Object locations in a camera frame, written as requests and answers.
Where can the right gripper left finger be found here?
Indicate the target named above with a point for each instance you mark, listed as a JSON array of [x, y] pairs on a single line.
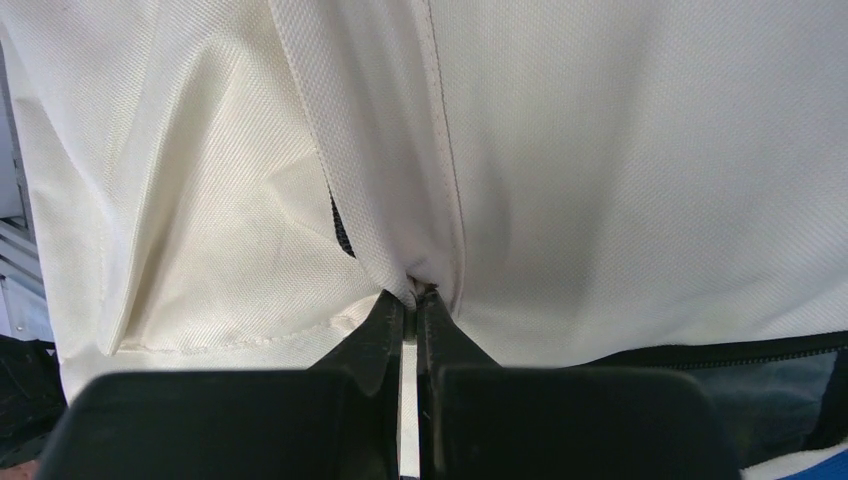
[[368, 416]]

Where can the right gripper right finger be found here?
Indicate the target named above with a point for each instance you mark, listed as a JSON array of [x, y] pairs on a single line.
[[440, 344]]

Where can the beige canvas backpack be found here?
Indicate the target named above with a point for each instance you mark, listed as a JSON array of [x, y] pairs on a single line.
[[638, 209]]

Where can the blue cloth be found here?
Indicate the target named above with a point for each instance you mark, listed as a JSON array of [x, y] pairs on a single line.
[[833, 468]]

